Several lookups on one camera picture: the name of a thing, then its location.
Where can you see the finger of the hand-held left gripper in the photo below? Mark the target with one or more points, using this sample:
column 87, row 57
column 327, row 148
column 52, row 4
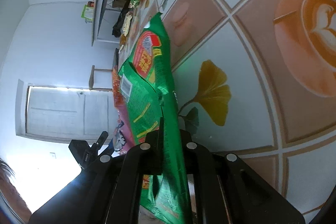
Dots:
column 82, row 153

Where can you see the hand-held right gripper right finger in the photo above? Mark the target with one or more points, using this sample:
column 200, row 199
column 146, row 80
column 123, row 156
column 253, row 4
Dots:
column 189, row 141

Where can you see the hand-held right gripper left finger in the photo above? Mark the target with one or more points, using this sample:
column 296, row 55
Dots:
column 152, row 146

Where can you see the green snack bag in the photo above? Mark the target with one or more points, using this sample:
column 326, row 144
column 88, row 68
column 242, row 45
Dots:
column 147, row 98

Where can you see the pink snack bag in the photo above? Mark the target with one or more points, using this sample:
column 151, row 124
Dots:
column 123, row 132

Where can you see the white door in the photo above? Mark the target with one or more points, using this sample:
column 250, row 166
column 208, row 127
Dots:
column 65, row 111

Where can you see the orange snack bag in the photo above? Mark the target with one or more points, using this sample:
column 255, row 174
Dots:
column 118, row 87

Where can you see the wooden chair black seat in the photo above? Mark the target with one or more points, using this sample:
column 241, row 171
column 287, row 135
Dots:
column 99, row 71

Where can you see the tile patterned tablecloth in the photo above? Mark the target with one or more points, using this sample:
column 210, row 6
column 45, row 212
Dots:
column 249, row 82

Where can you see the yellow snack packet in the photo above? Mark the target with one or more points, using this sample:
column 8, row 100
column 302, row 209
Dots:
column 128, row 24

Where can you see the black bag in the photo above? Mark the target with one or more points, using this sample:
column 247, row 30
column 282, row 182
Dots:
column 118, row 26

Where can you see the green food packet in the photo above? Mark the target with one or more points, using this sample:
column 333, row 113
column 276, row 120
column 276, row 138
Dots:
column 87, row 12

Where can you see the white wall switch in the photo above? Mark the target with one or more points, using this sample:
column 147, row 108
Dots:
column 53, row 155

